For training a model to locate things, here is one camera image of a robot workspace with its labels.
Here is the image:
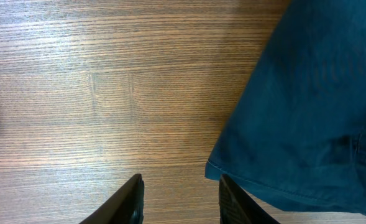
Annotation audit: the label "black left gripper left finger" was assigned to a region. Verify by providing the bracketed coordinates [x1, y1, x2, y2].
[80, 174, 145, 224]

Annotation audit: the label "navy blue shorts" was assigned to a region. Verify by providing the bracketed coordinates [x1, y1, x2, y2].
[205, 0, 366, 216]

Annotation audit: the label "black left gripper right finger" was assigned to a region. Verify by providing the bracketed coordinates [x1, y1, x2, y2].
[219, 174, 280, 224]

